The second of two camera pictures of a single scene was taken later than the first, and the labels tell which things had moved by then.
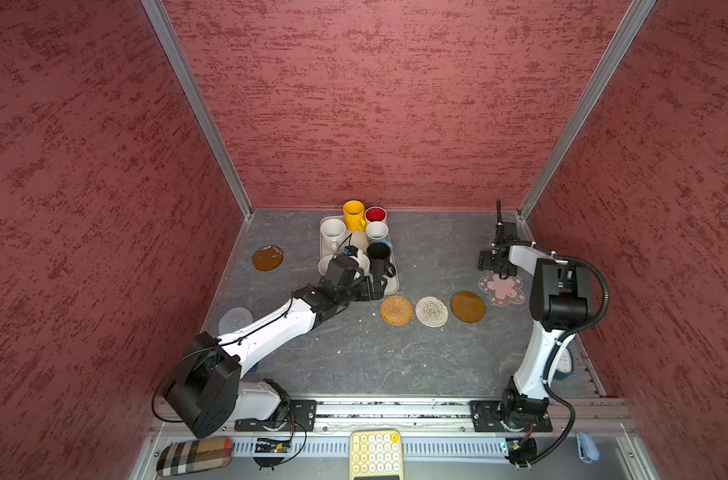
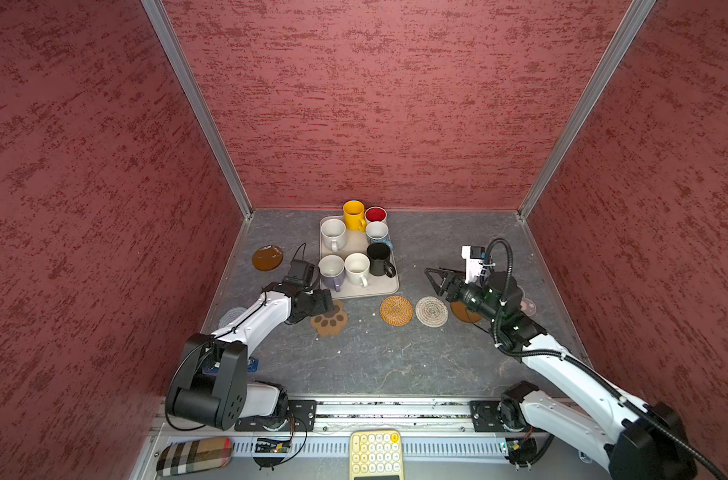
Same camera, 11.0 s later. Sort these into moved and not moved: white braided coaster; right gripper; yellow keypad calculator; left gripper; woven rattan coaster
Moved: right gripper; left gripper
Not moved: yellow keypad calculator; white braided coaster; woven rattan coaster
